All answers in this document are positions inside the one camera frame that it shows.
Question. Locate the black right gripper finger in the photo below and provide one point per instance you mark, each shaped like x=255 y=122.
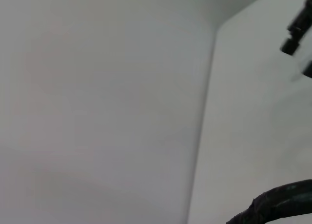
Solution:
x=308 y=69
x=298 y=26

